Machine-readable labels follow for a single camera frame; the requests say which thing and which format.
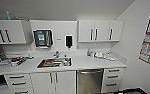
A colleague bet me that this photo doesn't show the steel sink basin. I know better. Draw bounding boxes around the steel sink basin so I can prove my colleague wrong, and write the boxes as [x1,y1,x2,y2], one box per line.
[36,57,73,69]

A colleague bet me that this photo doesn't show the stainless steel dishwasher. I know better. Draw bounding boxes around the stainless steel dishwasher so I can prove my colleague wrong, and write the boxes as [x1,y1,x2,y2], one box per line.
[76,68,105,94]

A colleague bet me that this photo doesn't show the white mug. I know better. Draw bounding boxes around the white mug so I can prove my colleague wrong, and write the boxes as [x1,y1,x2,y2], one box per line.
[61,58,70,67]

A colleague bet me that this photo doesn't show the white folded towel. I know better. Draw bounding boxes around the white folded towel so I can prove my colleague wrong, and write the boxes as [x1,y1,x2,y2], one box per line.
[103,53,119,62]

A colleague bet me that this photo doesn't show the white double-door sink cabinet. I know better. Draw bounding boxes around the white double-door sink cabinet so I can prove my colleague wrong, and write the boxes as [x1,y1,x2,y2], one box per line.
[30,70,78,94]

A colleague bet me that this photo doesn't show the white drawer stack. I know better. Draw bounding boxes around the white drawer stack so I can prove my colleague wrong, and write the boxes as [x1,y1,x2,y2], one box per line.
[101,66,125,94]
[4,72,34,94]

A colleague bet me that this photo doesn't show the chrome faucet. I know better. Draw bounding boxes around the chrome faucet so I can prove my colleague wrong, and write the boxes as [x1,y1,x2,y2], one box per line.
[53,50,61,60]

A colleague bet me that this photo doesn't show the pale blue plastic bottle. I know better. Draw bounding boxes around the pale blue plastic bottle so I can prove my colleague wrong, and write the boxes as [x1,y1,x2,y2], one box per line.
[5,11,11,21]

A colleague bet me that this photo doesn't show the black-lid trash bin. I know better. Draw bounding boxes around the black-lid trash bin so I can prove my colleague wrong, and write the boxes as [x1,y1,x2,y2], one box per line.
[117,87,149,94]

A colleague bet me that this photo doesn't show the orange bowl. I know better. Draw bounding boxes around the orange bowl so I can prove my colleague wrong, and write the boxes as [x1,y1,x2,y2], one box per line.
[44,59,56,66]

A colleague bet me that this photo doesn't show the small blue-label bottle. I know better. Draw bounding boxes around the small blue-label bottle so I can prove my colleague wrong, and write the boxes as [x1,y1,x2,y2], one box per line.
[86,49,92,57]

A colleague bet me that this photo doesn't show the red and black utensils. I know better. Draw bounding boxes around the red and black utensils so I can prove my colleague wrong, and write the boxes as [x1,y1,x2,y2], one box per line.
[10,55,28,67]

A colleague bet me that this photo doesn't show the black soap dispenser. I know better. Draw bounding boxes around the black soap dispenser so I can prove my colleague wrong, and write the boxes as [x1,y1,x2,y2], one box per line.
[64,34,74,51]

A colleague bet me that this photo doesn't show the steel paper towel dispenser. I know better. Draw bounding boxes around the steel paper towel dispenser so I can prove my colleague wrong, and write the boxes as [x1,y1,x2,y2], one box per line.
[32,29,54,50]

